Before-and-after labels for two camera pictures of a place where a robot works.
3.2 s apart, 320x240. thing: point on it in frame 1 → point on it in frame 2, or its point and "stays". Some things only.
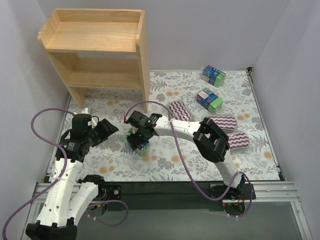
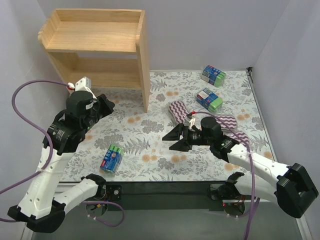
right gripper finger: x=134 y=141 → x=174 y=134
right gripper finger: x=142 y=138 → x=181 y=145
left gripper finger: x=100 y=140 → x=94 y=119
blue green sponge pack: x=209 y=99 stays
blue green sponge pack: x=144 y=148 → x=112 y=158
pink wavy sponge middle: x=226 y=122 stays
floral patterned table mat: x=174 y=156 stays
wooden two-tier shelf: x=99 y=48 stays
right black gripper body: x=138 y=138 → x=185 y=136
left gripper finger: x=107 y=128 → x=106 y=106
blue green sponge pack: x=213 y=75 stays
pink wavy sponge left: x=179 y=111 stays
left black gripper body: x=104 y=130 → x=102 y=107
